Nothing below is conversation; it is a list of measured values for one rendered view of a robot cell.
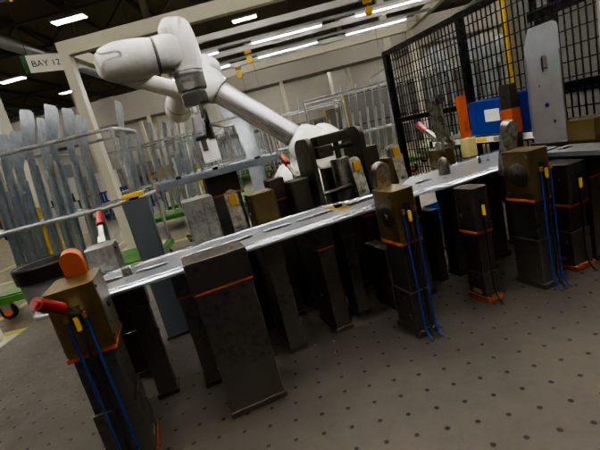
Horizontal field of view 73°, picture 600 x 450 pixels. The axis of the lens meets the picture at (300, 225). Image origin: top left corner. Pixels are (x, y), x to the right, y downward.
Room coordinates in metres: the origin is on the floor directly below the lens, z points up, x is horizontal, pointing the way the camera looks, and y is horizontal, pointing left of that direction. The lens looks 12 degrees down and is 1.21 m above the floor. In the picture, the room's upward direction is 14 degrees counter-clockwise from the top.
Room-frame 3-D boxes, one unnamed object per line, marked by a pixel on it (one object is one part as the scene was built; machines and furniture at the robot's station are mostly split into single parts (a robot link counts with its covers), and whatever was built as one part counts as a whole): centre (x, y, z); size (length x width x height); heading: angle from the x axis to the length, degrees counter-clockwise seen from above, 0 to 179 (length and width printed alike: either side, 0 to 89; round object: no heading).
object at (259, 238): (1.01, -0.09, 1.00); 1.38 x 0.22 x 0.02; 107
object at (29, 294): (3.28, 2.10, 0.36); 0.50 x 0.50 x 0.73
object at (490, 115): (1.55, -0.89, 1.09); 0.30 x 0.17 x 0.13; 8
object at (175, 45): (1.29, 0.23, 1.54); 0.13 x 0.11 x 0.16; 108
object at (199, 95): (1.29, 0.21, 1.36); 0.08 x 0.07 x 0.09; 0
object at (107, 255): (1.03, 0.51, 0.88); 0.12 x 0.07 x 0.36; 17
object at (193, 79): (1.29, 0.21, 1.43); 0.09 x 0.09 x 0.06
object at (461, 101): (1.34, -0.61, 0.95); 0.03 x 0.01 x 0.50; 107
